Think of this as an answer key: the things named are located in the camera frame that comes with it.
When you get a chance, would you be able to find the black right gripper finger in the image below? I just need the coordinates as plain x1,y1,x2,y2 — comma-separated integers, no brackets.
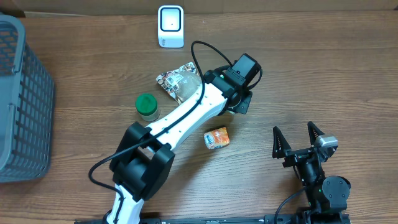
307,121,325,145
272,126,292,159

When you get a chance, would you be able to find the orange snack pack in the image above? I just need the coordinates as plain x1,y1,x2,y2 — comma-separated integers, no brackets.
204,127,230,150

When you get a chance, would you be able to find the beige brown snack pouch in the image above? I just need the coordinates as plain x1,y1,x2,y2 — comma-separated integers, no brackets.
156,62,201,105

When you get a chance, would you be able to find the green lid jar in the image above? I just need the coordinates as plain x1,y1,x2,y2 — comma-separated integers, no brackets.
135,93,160,122

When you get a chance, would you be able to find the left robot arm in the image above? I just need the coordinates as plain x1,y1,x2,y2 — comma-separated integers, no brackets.
103,54,262,223

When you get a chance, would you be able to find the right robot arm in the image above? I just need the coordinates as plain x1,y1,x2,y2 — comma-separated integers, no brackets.
270,121,351,223

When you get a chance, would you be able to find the grey plastic mesh basket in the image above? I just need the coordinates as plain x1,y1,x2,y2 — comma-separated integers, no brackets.
1,15,55,183

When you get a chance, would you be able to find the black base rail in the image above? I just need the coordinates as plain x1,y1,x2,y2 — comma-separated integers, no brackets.
74,215,351,224

